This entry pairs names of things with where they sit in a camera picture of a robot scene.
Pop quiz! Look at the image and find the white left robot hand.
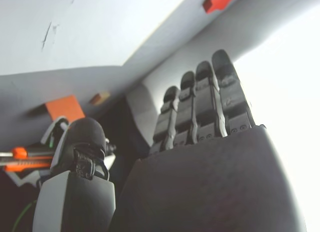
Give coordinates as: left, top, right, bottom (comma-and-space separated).
32, 49, 308, 232

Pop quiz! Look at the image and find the orange black utility knife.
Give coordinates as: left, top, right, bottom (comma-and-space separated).
0, 146, 55, 173

